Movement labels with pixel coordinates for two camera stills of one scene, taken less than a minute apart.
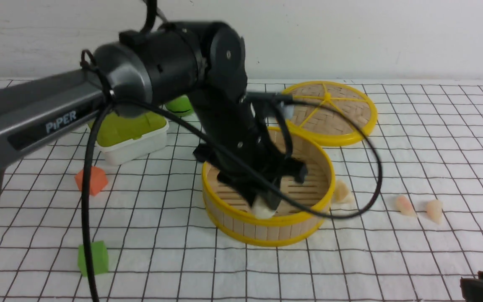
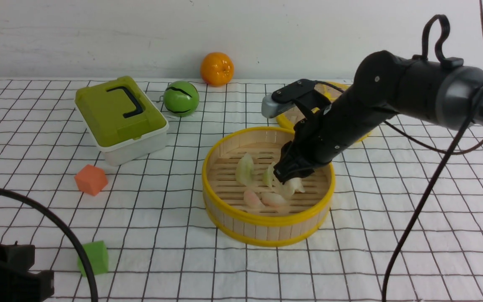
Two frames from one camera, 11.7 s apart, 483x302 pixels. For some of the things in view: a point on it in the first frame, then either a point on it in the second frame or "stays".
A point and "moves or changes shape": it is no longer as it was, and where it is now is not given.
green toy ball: [180, 106] stays
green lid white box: [123, 140] stays
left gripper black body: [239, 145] to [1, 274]
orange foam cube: [98, 180] stays
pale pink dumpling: [434, 210] moves or changes shape
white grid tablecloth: [315, 191] stays
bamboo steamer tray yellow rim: [303, 206] stays
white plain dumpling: [342, 193] to [288, 188]
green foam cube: [99, 256] stays
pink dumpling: [404, 206] moves or changes shape
